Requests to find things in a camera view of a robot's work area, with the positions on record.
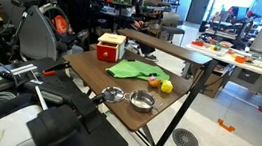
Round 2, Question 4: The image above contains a brown table with black legs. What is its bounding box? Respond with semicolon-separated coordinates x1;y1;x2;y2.
52;20;222;146

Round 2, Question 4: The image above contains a cardboard box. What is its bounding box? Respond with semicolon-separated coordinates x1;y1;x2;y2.
198;61;236;101

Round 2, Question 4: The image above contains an orange floor marker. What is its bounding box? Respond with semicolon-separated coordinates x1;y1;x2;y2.
216;118;237;134

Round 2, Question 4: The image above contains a green cloth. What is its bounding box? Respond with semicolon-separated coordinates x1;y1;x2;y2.
104;56;172;86

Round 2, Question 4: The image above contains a white work table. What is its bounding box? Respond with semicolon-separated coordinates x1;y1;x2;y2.
176;39;262;140

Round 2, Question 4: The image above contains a steel pot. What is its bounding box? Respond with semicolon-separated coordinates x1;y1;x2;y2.
121;87;165;116

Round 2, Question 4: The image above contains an orange block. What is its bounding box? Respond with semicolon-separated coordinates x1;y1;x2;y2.
191;39;205;48
234;55;247;65

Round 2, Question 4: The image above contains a yellow plushy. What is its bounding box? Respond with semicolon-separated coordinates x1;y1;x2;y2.
160;79;175;95

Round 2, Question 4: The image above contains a red drawer with knob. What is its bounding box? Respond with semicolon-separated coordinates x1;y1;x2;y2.
94;44;119;64

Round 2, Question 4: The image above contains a round floor drain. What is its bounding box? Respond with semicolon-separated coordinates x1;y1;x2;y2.
170;127;202;146

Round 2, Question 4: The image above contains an orange clip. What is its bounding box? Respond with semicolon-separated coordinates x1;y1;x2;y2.
41;68;57;78

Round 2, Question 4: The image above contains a wooden drawer box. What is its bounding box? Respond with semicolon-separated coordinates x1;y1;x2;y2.
93;31;128;65

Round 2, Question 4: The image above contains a grey machine panel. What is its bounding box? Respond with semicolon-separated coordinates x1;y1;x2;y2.
14;2;66;64

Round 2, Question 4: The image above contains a brown orange plushy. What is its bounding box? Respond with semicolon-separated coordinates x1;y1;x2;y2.
146;75;163;89

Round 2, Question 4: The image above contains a steel pot lid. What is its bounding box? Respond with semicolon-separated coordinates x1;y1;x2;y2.
99;85;127;105

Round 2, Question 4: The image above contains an orange disc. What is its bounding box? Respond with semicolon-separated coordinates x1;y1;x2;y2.
49;14;70;36

